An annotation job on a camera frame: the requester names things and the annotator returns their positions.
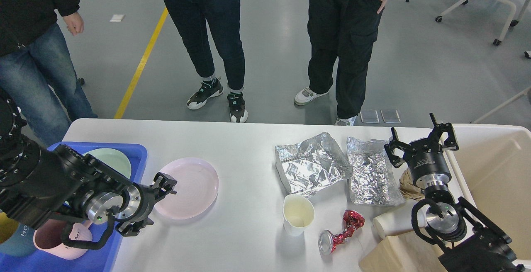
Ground pink plate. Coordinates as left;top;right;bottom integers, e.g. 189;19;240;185
154;157;219;220

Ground pink mug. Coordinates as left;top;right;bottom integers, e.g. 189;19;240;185
33;219;93;260

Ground right floor plate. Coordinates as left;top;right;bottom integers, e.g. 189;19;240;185
380;109;401;124

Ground left floor plate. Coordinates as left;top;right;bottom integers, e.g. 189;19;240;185
360;109;380;124

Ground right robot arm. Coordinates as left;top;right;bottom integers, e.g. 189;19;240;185
384;113;525;272

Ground green plate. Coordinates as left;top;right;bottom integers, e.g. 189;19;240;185
83;148;132;179

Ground dark teal mug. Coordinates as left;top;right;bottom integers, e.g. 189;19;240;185
0;212;37;257

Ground person in blue jeans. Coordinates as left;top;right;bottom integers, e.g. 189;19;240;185
0;0;97;146

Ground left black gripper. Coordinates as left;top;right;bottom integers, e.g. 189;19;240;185
85;172;178;237

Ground person in dark jeans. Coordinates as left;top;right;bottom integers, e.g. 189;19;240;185
163;0;248;123

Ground floor plate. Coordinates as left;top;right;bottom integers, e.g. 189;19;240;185
380;109;401;124
360;109;380;124

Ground lying white paper cup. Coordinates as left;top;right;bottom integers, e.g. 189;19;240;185
372;199;417;239

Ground crushed red can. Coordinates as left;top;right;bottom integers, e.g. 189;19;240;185
317;209;365;255

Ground person in grey sweater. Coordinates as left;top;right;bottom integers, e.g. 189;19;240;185
294;0;389;125

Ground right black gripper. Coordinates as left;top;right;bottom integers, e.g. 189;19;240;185
384;112;460;190

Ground crumpled brown paper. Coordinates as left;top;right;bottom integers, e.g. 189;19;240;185
399;168;424;201

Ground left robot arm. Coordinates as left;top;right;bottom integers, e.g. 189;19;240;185
0;89;178;250

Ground large crumpled foil sheet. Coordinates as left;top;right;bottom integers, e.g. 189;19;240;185
274;132;353;198

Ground blue plastic tray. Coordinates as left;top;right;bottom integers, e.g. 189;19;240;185
0;142;148;272

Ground narrow crumpled foil sheet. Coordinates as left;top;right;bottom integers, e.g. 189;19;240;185
346;137;405;206

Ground beige plastic bin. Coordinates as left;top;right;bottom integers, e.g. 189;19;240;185
448;124;531;270

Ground upright white paper cup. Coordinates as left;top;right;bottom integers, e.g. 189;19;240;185
283;194;315;236

